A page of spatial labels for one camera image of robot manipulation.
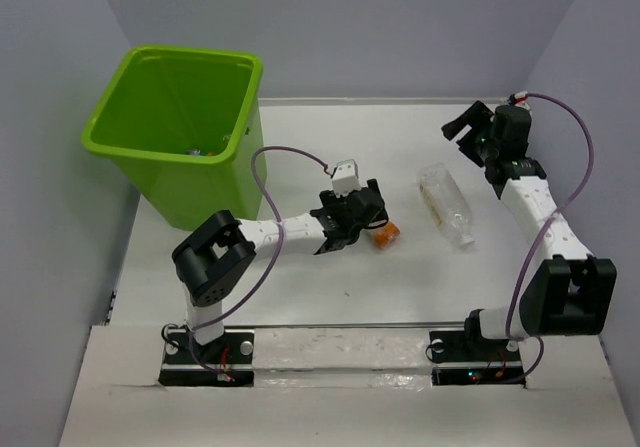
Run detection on orange drink bottle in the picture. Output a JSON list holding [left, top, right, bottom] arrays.
[[368, 221, 400, 250]]

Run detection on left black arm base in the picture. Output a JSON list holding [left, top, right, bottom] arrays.
[[158, 324, 255, 388]]

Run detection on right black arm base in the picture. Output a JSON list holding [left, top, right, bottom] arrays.
[[425, 330, 524, 386]]

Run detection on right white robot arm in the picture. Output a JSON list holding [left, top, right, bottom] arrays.
[[441, 93, 617, 359]]

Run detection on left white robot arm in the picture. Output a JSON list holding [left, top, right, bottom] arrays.
[[171, 178, 389, 362]]

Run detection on green plastic bin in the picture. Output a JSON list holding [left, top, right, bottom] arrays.
[[81, 44, 267, 231]]

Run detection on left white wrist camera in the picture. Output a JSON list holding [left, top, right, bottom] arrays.
[[331, 159, 361, 197]]

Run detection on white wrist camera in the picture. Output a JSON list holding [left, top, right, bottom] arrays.
[[331, 159, 361, 197], [506, 91, 531, 111]]

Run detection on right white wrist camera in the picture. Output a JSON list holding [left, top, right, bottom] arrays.
[[506, 91, 531, 111]]

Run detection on aluminium table edge rail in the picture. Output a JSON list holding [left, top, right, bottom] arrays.
[[259, 96, 503, 107]]

